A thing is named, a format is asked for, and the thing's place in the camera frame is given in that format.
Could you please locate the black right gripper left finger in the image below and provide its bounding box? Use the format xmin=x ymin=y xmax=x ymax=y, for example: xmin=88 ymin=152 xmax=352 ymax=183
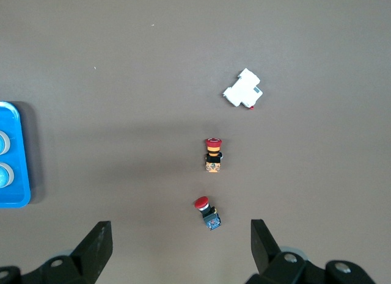
xmin=0 ymin=220 xmax=113 ymax=284

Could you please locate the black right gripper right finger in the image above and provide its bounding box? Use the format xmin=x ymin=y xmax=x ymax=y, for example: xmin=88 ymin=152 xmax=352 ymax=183
xmin=246 ymin=219 xmax=375 ymax=284

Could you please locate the light blue call bell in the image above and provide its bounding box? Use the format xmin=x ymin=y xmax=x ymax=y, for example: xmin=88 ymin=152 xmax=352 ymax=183
xmin=0 ymin=130 xmax=12 ymax=154
xmin=0 ymin=161 xmax=15 ymax=189

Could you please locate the blue plastic tray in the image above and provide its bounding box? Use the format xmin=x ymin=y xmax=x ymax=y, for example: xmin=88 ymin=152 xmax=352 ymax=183
xmin=0 ymin=101 xmax=32 ymax=208

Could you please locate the red mushroom push button, black base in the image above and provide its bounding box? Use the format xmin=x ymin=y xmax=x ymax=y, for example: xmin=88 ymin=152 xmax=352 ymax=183
xmin=193 ymin=196 xmax=222 ymax=231

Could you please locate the red emergency stop button, orange base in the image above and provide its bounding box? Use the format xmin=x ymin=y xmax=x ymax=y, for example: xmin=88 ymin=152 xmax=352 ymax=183
xmin=203 ymin=137 xmax=224 ymax=173

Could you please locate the white circuit breaker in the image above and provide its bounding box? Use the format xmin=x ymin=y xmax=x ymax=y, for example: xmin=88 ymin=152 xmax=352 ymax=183
xmin=222 ymin=68 xmax=264 ymax=111

